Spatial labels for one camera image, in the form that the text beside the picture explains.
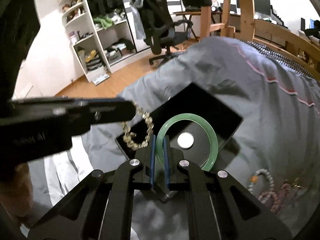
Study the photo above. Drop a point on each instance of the wooden desk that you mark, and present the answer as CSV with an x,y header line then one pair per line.
x,y
200,15

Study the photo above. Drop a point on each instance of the grey duvet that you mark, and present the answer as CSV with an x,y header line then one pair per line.
x,y
280,130

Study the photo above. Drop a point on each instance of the white shelf wardrobe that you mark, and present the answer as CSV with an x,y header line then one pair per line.
x,y
97,50

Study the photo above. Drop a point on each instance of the white bathroom scale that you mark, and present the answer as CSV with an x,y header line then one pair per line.
x,y
100,79

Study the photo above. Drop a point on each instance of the grey jacket on chair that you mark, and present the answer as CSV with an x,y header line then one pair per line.
x,y
136,5

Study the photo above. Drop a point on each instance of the black jewelry box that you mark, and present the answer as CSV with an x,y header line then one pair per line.
x,y
196,100

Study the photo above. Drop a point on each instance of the white round disc in box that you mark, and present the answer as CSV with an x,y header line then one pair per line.
x,y
185,140

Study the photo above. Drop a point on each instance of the black office chair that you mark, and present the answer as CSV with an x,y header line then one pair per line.
x,y
162,33

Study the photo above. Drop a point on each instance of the computer monitor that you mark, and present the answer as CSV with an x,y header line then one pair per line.
x,y
263,7

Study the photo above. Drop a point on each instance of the person's left hand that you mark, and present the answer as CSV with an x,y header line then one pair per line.
x,y
17,191

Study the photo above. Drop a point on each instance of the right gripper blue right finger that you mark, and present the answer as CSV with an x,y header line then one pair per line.
x,y
174,178

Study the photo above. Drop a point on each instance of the white bead bracelet orange bead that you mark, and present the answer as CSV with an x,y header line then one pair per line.
x,y
261,184

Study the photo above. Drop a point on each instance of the green garment on shelf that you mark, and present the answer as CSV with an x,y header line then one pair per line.
x,y
104,21

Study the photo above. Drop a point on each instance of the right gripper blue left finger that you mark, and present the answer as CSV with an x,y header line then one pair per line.
x,y
146,156

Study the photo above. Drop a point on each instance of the green jade bangle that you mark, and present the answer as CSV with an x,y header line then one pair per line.
x,y
214,148

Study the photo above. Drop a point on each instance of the wooden bed frame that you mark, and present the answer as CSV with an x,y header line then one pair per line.
x,y
308,54

